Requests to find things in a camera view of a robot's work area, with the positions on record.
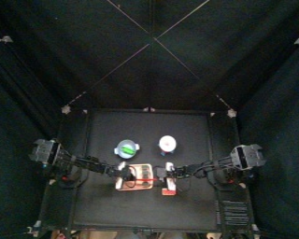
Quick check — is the red handled toy knife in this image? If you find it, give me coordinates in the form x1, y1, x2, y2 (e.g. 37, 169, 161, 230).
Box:
136, 177, 160, 183

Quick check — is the white cup with red print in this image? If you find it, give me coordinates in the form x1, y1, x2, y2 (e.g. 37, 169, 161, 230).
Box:
157, 134, 177, 157

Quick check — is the beige rectangular tray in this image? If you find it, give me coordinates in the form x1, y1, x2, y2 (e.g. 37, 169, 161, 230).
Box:
114, 162, 154, 191

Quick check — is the dark ribbed pad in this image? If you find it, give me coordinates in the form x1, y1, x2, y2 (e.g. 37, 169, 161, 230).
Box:
138, 164, 153, 178

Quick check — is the green toy vegetable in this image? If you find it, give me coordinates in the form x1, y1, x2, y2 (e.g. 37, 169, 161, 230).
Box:
120, 147, 137, 156

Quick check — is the green and white object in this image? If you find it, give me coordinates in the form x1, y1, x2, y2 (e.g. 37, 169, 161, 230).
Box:
113, 139, 141, 160

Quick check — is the thin diagonal cord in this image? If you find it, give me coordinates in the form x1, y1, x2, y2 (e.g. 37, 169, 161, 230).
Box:
104, 0, 233, 112
65, 0, 212, 108

